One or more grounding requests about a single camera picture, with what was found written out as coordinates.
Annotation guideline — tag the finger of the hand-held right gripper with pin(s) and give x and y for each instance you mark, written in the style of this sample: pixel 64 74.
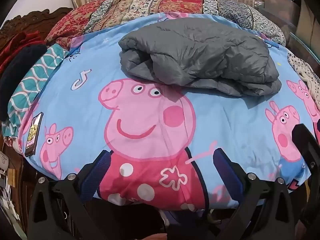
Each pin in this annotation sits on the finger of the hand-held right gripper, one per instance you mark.
pixel 306 145

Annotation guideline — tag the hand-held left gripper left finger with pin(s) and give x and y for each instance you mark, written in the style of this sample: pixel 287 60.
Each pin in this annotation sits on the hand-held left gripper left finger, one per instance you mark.
pixel 100 166

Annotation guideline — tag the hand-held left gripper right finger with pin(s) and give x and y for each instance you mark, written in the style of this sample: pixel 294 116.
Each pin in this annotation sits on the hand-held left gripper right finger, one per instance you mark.
pixel 226 172

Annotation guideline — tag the grey quilted jacket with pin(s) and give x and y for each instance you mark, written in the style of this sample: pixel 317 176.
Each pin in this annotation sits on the grey quilted jacket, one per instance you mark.
pixel 200 55

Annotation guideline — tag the blue cartoon pig bedsheet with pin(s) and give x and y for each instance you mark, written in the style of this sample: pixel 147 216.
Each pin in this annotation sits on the blue cartoon pig bedsheet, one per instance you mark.
pixel 220 120

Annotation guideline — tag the black smartphone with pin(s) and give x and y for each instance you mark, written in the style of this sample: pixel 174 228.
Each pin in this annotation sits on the black smartphone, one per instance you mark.
pixel 33 135

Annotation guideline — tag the cream polka dot cloth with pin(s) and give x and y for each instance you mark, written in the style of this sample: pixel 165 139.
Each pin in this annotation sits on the cream polka dot cloth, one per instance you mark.
pixel 303 70

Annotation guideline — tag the clear plastic storage box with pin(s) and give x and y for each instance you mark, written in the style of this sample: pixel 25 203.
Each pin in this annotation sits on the clear plastic storage box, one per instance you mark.
pixel 280 7
pixel 305 45

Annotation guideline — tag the teal white wave-pattern pillow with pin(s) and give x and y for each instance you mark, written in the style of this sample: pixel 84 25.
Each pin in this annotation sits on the teal white wave-pattern pillow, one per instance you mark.
pixel 32 80

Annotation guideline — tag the dark navy cloth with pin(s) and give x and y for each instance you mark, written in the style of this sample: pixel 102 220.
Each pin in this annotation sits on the dark navy cloth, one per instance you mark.
pixel 17 72

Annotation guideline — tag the red cloth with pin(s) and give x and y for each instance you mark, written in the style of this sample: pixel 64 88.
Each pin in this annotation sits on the red cloth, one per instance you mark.
pixel 17 45

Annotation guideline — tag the carved wooden headboard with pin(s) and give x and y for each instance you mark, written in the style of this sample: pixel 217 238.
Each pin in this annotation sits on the carved wooden headboard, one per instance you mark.
pixel 37 17

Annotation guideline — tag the patchwork patterned quilt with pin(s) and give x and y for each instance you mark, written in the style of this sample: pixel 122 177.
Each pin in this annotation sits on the patchwork patterned quilt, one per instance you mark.
pixel 150 7

